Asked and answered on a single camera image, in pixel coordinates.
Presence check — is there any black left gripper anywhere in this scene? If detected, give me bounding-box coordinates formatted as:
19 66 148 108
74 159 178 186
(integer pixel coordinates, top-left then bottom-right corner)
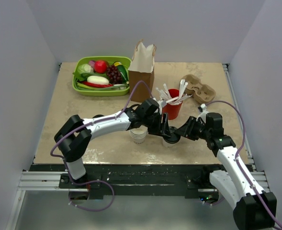
143 112 171 137

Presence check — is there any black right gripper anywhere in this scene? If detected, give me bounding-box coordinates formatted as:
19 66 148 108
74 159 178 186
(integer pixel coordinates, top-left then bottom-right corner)
174 116 211 141

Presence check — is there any white paper cup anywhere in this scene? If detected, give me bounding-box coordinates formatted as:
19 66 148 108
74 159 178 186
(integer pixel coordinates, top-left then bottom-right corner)
162 139 178 148

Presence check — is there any brown pulp cup carrier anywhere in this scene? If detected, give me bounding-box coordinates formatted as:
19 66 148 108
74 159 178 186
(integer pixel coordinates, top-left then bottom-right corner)
182 74 216 104

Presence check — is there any brown paper bag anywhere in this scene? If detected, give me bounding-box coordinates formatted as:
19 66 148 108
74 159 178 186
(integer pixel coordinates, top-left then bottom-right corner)
128 39 156 103

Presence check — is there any black plastic coffee lid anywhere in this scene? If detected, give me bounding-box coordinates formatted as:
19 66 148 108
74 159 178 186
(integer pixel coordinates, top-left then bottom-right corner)
163 126 180 144

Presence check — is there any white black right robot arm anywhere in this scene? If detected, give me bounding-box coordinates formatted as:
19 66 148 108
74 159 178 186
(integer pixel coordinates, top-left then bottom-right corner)
175 112 277 230

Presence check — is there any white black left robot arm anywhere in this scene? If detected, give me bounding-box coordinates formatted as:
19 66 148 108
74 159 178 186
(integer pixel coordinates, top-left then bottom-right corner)
54 98 171 188

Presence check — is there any red plastic cup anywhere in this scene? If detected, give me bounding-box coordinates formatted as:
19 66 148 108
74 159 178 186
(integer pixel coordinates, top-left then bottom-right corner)
162 89 182 120

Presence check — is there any stack of white paper cups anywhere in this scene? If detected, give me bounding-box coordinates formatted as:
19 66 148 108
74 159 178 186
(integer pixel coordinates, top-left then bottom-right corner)
129 126 147 144

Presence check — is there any white wrapped straw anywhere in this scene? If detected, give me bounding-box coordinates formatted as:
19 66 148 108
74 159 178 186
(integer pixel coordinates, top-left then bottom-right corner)
178 79 188 99

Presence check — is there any dark red grape bunch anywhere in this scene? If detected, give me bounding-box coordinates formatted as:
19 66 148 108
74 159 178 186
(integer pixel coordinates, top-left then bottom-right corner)
106 65 123 84

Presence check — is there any green plastic basket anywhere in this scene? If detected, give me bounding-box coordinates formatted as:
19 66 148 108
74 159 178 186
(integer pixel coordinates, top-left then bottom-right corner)
72 56 131 97

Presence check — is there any red chili pepper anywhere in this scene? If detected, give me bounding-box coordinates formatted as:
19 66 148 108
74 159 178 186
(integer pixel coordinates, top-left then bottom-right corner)
81 81 113 88

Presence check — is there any white daikon radish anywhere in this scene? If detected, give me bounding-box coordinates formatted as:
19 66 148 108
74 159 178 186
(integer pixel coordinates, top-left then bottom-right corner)
87 75 109 84

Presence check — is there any red apple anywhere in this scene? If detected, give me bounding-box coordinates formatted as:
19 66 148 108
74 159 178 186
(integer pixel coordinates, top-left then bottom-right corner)
93 60 109 74

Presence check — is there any green scallion stalk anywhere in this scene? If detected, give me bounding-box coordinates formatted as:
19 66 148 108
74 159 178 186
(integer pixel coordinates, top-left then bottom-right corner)
77 82 129 91

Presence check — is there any purple onion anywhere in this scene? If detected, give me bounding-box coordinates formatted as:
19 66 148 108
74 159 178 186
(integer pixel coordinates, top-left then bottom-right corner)
89 60 96 68

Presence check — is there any green cabbage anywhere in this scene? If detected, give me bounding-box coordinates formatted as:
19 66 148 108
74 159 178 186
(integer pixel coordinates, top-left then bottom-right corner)
77 64 93 74

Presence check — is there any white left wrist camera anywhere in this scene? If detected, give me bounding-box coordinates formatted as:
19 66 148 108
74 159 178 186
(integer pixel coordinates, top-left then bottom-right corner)
157 100 167 108

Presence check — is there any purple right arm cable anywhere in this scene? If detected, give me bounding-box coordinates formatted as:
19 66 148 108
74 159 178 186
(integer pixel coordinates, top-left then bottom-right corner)
204 100 282 230

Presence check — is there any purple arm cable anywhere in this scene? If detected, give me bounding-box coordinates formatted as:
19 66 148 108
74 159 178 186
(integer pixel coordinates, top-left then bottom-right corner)
50 80 153 159
204 100 282 230

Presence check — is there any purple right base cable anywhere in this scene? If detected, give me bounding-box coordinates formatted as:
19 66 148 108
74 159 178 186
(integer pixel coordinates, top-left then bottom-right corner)
202 191 225 207

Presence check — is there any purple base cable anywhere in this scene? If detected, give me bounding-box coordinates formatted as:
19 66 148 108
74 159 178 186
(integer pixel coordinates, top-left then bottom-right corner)
68 179 115 211
202 191 225 207

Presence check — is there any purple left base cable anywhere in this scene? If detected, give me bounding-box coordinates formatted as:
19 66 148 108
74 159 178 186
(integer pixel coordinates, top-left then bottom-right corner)
68 179 115 211

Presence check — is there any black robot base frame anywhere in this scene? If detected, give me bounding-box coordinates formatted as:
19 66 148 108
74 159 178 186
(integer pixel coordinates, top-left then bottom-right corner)
30 164 224 200

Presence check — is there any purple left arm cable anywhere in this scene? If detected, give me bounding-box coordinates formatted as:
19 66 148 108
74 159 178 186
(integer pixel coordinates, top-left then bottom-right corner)
50 80 153 159

